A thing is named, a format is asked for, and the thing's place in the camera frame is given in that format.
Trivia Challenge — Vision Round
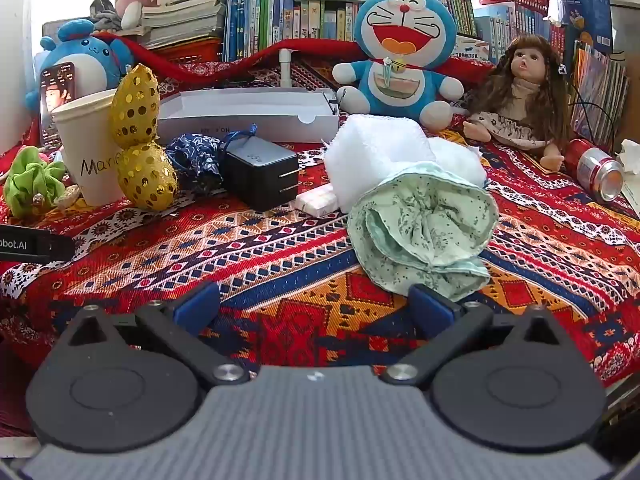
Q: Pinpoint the blue carton box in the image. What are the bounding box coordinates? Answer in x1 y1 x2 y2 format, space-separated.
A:
552 0 613 53

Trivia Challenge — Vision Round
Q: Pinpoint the navy floral drawstring pouch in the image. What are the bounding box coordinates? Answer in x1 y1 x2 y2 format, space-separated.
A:
165 127 258 192

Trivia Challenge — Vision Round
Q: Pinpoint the row of upright books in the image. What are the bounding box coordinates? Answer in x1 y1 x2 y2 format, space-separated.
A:
222 0 478 63

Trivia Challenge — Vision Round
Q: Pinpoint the red plastic crate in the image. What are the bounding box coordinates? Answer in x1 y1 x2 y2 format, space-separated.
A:
150 39 223 63

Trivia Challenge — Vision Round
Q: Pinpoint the brown-haired baby doll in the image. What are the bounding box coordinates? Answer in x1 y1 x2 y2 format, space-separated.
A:
462 34 573 172

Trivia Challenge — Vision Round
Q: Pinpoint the red soda can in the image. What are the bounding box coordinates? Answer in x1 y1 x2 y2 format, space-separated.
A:
565 138 626 203

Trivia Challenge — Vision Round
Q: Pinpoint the pale green floral cloth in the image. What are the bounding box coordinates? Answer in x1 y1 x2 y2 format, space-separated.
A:
347 160 500 303

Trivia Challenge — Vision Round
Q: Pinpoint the white tissue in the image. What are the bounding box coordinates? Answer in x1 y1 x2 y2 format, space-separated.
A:
616 139 640 176

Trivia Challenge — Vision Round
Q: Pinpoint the gold sequin plush star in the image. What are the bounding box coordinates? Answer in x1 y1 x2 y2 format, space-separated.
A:
110 63 178 211

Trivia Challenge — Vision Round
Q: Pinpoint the stack of colourful booklets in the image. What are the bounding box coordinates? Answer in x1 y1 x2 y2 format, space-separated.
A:
567 40 631 146

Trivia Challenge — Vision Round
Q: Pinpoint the blue round plush toy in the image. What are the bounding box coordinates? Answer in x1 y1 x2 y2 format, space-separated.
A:
25 19 136 113

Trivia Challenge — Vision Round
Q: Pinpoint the green scrunchie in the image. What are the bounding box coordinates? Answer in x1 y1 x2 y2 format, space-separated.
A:
2 146 67 219

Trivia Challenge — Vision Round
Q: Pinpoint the black power adapter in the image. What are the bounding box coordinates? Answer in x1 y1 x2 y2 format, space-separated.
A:
218 140 301 212

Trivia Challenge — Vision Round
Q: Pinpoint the blue cat plush toy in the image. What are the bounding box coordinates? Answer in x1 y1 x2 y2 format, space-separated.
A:
332 0 466 128

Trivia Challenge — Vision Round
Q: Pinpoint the stack of lying books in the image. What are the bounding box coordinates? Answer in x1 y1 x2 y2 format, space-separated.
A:
137 0 226 51

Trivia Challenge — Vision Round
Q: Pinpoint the white plastic pipe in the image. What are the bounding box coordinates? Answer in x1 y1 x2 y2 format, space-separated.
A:
278 48 301 90

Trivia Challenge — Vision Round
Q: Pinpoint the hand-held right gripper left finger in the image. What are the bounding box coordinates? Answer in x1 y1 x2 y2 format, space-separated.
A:
52 281 251 387

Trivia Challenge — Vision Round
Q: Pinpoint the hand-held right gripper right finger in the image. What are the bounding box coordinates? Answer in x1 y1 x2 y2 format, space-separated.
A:
382 284 583 389

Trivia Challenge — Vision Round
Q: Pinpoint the grey gridded board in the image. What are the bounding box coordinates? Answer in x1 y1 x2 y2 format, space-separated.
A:
42 19 76 41

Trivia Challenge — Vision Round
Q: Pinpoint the row of blue-spined books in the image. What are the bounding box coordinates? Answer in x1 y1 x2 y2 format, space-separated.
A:
475 2 566 63

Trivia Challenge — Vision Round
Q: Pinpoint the grey cardboard box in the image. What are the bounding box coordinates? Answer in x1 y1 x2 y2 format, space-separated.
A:
156 87 341 145

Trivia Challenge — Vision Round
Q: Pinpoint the grey cloth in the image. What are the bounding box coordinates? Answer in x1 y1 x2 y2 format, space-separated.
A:
90 0 126 33

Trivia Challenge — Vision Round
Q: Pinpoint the black smartphone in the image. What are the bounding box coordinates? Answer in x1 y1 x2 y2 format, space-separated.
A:
39 61 77 148

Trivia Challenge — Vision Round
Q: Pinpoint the white fluffy towel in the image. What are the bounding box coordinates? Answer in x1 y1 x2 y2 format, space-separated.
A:
324 114 488 212

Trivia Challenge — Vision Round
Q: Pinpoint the white paper cup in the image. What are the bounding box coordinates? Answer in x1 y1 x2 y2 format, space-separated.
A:
51 89 126 207

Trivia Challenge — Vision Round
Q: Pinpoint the red patterned tablecloth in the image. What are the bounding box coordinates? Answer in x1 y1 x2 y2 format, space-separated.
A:
0 40 640 441

